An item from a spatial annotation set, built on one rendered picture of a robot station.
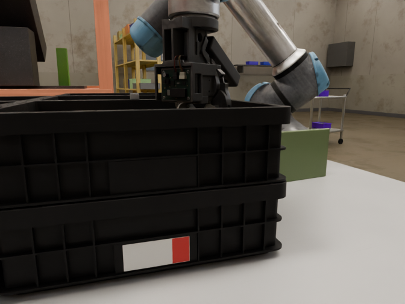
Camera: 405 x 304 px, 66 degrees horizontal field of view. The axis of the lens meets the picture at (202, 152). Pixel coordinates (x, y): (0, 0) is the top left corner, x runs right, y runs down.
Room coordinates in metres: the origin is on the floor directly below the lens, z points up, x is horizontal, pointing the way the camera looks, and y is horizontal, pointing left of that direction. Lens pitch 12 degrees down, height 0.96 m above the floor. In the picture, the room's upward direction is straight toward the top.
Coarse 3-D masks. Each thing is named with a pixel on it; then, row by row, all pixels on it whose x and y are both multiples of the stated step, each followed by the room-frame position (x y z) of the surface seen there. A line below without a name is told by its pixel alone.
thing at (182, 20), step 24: (168, 24) 0.45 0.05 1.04; (192, 24) 0.45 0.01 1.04; (216, 24) 0.47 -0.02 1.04; (168, 48) 0.46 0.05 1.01; (192, 48) 0.46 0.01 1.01; (168, 72) 0.46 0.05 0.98; (192, 72) 0.43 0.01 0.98; (216, 72) 0.48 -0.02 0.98; (168, 96) 0.46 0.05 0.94; (192, 96) 0.43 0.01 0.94
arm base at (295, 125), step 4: (292, 116) 0.93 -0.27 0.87; (292, 120) 0.89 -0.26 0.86; (296, 120) 0.91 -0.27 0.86; (284, 124) 0.87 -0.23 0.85; (288, 124) 0.87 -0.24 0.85; (292, 124) 0.87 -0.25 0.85; (296, 124) 0.87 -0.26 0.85; (300, 124) 0.88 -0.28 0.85; (284, 128) 0.86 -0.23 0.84; (288, 128) 0.85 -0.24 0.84; (292, 128) 0.85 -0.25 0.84; (296, 128) 0.85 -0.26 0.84; (300, 128) 0.86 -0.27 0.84; (304, 128) 0.86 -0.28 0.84
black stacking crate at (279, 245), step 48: (192, 192) 0.40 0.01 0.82; (240, 192) 0.41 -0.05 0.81; (0, 240) 0.34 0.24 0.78; (48, 240) 0.35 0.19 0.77; (96, 240) 0.37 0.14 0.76; (144, 240) 0.38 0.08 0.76; (192, 240) 0.40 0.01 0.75; (240, 240) 0.43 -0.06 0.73; (0, 288) 0.34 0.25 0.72; (48, 288) 0.34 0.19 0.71
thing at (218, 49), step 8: (208, 40) 0.50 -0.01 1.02; (216, 40) 0.50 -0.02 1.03; (208, 48) 0.49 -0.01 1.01; (216, 48) 0.50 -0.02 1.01; (216, 56) 0.50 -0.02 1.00; (224, 56) 0.52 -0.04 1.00; (216, 64) 0.52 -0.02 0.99; (224, 64) 0.52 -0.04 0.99; (232, 64) 0.55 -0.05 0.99; (224, 72) 0.53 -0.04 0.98; (232, 72) 0.55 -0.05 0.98; (224, 80) 0.55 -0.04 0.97; (232, 80) 0.55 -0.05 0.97
